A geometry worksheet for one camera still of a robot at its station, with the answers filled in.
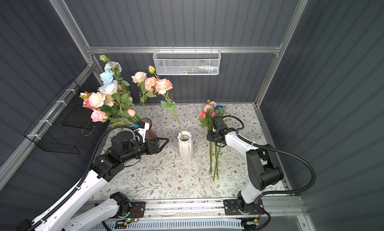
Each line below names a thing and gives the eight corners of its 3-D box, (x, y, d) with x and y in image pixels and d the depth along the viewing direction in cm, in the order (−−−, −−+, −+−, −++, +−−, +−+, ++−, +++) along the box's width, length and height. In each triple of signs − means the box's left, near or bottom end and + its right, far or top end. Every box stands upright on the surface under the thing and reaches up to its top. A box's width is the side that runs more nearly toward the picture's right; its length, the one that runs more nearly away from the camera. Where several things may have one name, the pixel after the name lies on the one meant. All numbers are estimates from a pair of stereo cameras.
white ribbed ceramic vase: (180, 162, 91) (177, 143, 73) (181, 152, 96) (178, 131, 78) (192, 162, 91) (191, 143, 73) (192, 152, 96) (192, 131, 78)
